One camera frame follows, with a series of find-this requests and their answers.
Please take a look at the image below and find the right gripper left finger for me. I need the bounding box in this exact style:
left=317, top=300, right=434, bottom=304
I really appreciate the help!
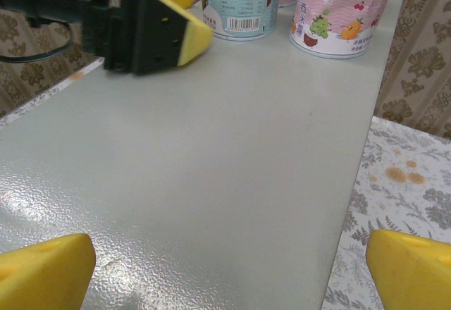
left=0, top=232, right=97, bottom=310

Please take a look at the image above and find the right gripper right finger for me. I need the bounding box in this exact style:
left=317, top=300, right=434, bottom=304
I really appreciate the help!
left=365, top=228, right=451, bottom=310

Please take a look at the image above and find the light blue label can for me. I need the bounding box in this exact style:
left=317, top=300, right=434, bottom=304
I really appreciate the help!
left=201, top=0, right=283, bottom=42

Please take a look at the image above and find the pink fruit-print can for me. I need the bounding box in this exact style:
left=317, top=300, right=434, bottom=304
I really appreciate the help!
left=288, top=0, right=400, bottom=60

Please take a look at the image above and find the grey metal box counter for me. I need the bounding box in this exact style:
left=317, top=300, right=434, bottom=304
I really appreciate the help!
left=0, top=0, right=402, bottom=310

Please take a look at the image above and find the floral tablecloth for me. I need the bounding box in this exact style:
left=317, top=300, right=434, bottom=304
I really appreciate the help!
left=0, top=58, right=451, bottom=310

